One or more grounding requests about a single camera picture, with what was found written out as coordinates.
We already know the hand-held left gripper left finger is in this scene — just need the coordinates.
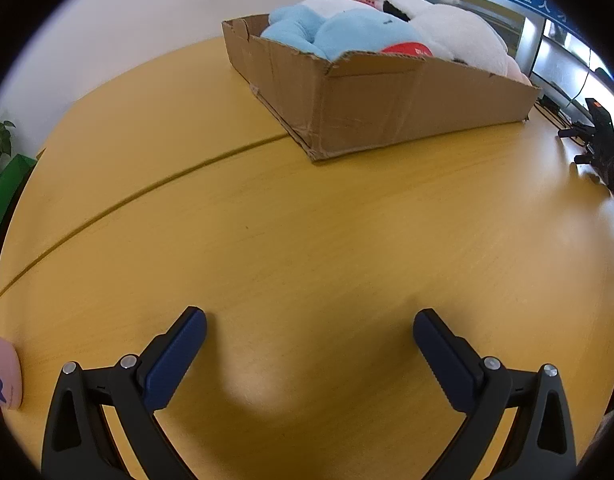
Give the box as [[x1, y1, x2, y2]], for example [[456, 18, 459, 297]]
[[41, 306, 208, 480]]

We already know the light blue plush toy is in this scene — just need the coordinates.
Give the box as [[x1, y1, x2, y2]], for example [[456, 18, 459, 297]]
[[261, 4, 435, 61]]

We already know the black camera on tripod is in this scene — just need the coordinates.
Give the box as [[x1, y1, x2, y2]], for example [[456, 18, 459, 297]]
[[558, 97, 614, 204]]

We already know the white and pink plush toy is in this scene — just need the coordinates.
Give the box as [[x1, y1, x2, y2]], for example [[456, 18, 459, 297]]
[[299, 0, 533, 86]]

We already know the pale pink printed item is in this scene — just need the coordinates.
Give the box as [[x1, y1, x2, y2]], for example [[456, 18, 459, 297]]
[[0, 329, 24, 411]]

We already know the brown cardboard box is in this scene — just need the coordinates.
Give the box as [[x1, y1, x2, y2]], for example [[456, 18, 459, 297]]
[[222, 14, 543, 162]]

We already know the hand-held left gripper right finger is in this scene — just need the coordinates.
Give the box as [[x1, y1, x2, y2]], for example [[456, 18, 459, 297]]
[[413, 309, 579, 480]]

